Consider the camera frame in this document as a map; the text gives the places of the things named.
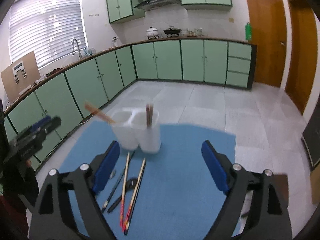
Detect plain wooden chopstick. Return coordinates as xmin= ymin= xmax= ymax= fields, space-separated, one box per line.
xmin=85 ymin=101 xmax=116 ymax=124

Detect dark-tipped wooden chopstick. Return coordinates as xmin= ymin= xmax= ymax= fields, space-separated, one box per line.
xmin=101 ymin=151 xmax=136 ymax=214

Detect wooden chopstick bundle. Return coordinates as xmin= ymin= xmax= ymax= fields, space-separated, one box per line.
xmin=123 ymin=158 xmax=146 ymax=232
xmin=123 ymin=158 xmax=146 ymax=236

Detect silver metal spoon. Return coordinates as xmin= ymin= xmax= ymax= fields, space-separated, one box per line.
xmin=109 ymin=169 xmax=116 ymax=180

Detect black plastic spoon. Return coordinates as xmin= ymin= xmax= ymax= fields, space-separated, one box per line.
xmin=107 ymin=177 xmax=139 ymax=214

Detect green lower kitchen cabinets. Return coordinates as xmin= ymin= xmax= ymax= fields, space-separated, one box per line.
xmin=4 ymin=38 xmax=257 ymax=166

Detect cardboard box with printing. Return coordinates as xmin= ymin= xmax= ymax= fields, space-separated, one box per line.
xmin=1 ymin=51 xmax=41 ymax=104

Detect cardboard box at right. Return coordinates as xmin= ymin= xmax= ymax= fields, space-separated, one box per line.
xmin=310 ymin=164 xmax=320 ymax=204

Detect chrome sink faucet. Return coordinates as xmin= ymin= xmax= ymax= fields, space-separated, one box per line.
xmin=72 ymin=38 xmax=82 ymax=60

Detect white double utensil holder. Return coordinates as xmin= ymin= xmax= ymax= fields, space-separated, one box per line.
xmin=111 ymin=108 xmax=161 ymax=154

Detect black glass cabinet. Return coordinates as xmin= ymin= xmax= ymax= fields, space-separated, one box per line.
xmin=302 ymin=111 xmax=319 ymax=171

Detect white window blinds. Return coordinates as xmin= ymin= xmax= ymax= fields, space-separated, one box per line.
xmin=9 ymin=0 xmax=87 ymax=68

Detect white cooking pot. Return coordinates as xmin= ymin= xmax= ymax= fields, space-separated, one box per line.
xmin=146 ymin=27 xmax=160 ymax=40

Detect brown wooden door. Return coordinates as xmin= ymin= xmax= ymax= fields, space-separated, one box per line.
xmin=247 ymin=0 xmax=287 ymax=87
xmin=285 ymin=0 xmax=318 ymax=114

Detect black wok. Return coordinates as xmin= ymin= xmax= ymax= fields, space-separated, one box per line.
xmin=163 ymin=25 xmax=181 ymax=38

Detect black range hood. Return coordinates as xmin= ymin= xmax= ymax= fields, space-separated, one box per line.
xmin=135 ymin=0 xmax=181 ymax=11

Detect green bottle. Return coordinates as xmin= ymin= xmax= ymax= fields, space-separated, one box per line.
xmin=245 ymin=22 xmax=252 ymax=41

